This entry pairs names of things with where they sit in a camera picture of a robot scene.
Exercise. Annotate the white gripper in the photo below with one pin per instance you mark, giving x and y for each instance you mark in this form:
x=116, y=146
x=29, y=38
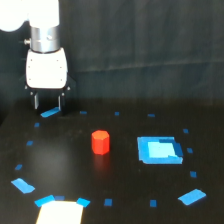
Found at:
x=47, y=71

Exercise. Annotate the red octagonal block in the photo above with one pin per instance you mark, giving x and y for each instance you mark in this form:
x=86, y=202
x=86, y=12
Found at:
x=100, y=141

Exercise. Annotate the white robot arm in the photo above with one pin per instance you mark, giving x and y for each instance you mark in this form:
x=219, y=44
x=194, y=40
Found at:
x=44, y=20

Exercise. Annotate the long blue tape top-left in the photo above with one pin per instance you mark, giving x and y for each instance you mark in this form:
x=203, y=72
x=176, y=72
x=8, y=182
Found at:
x=50, y=112

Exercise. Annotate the blue tape strip left-bottom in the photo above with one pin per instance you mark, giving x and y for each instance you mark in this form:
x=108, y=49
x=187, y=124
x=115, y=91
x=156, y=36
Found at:
x=23, y=186

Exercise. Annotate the blue tape left of paper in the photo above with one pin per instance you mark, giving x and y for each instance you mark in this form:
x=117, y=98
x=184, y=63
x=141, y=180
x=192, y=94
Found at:
x=44, y=200

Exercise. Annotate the blue tape of paper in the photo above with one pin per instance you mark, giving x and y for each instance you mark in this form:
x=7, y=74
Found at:
x=83, y=202
x=44, y=200

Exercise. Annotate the blue tape right of paper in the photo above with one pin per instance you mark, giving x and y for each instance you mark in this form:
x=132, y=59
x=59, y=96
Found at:
x=83, y=202

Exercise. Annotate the white paper sheet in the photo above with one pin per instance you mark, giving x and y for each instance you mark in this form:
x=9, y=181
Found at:
x=60, y=212

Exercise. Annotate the blue taped square pad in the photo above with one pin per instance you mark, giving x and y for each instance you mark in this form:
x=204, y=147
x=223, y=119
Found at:
x=159, y=150

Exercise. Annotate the blue tape strip bottom-right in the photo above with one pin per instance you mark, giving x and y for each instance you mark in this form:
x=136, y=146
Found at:
x=192, y=197

